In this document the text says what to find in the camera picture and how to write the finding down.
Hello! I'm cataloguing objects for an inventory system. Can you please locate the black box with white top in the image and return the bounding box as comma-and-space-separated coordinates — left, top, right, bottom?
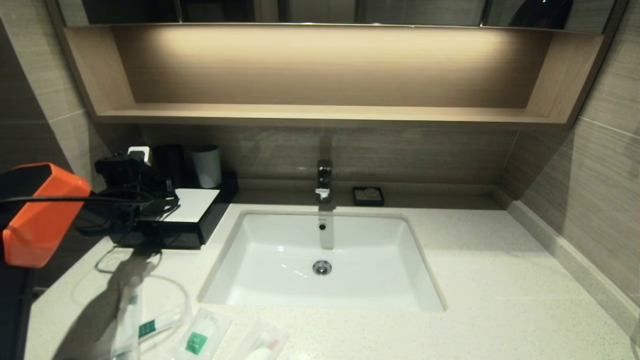
110, 171, 240, 250

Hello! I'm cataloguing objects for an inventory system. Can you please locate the clear sachet with green label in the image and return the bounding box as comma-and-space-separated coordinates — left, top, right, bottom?
170, 306, 234, 360

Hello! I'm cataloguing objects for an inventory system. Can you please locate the chrome faucet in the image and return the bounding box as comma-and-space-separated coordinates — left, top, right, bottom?
315, 160, 335, 206

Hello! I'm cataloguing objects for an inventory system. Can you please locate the wooden wall shelf niche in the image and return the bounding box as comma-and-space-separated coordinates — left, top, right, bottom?
45, 22, 626, 132

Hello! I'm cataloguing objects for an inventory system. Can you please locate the toothbrush in clear wrapper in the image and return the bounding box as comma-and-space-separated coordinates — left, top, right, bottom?
111, 285, 146, 360

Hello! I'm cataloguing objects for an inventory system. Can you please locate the mirror cabinet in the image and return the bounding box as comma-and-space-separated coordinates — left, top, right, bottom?
55, 0, 616, 34

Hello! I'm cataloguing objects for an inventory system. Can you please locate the white sink basin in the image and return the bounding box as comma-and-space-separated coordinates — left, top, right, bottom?
198, 210, 447, 313

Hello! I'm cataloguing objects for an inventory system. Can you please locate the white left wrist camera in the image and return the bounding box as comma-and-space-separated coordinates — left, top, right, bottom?
127, 145, 153, 167

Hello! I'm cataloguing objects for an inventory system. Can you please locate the white cup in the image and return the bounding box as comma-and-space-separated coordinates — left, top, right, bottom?
190, 144, 222, 189

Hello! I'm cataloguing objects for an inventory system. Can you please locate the black cup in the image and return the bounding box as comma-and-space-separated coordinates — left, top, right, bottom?
152, 144, 187, 190

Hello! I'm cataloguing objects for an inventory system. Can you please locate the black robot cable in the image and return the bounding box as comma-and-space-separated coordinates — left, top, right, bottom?
0, 192, 181, 236

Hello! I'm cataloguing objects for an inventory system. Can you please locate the clear sachet with pink item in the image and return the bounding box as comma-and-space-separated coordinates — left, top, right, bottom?
231, 318, 291, 360

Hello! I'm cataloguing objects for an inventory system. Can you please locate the toothbrush wrapper with green label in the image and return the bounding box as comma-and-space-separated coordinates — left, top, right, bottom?
107, 300, 195, 360

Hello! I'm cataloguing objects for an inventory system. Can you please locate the black soap dish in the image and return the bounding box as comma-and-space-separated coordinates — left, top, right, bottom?
352, 187, 385, 208

